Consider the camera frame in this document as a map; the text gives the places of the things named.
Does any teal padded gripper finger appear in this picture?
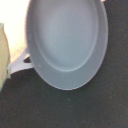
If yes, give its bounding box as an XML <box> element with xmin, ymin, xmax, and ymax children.
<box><xmin>0</xmin><ymin>23</ymin><xmax>11</xmax><ymax>91</ymax></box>

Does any beige woven placemat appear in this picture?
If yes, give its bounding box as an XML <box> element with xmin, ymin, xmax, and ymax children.
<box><xmin>0</xmin><ymin>0</ymin><xmax>30</xmax><ymax>61</ymax></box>

